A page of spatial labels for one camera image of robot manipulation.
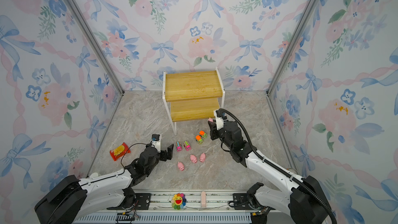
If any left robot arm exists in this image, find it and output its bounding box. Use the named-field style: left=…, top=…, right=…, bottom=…
left=35, top=144, right=174, bottom=224

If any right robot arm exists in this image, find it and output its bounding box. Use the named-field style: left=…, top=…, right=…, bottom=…
left=208, top=119, right=337, bottom=224

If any green truck orange top far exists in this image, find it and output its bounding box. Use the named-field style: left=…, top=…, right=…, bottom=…
left=199, top=131, right=207, bottom=139

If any green truck orange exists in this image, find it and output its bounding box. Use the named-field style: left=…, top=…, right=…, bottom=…
left=195, top=135, right=203, bottom=144
left=199, top=131, right=207, bottom=139

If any green truck orange top near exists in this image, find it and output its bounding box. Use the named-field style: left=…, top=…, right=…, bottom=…
left=195, top=135, right=203, bottom=144

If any pink truck green top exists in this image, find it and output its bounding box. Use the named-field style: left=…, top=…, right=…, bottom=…
left=183, top=141, right=191, bottom=151

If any red snack packet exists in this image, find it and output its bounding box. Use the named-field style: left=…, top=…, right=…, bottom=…
left=109, top=142, right=131, bottom=161

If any colourful smiling flower plush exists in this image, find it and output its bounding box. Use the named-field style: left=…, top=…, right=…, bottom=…
left=171, top=193, right=187, bottom=210

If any pink eraser block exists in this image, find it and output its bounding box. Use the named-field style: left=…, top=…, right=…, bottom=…
left=201, top=191, right=207, bottom=208

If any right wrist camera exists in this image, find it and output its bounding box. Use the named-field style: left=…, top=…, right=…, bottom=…
left=214, top=109, right=228, bottom=130

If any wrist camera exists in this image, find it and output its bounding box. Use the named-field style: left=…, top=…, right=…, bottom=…
left=214, top=109, right=228, bottom=130
left=150, top=134, right=161, bottom=153

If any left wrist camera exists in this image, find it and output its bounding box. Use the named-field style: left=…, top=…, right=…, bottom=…
left=150, top=134, right=161, bottom=153

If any wooden two-tier shelf white frame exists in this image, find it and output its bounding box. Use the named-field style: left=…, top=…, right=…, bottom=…
left=162, top=68, right=226, bottom=135

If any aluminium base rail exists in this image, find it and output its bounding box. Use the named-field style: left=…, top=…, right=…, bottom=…
left=73, top=189, right=325, bottom=224

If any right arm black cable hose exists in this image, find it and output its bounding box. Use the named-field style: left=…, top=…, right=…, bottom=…
left=215, top=108, right=338, bottom=224

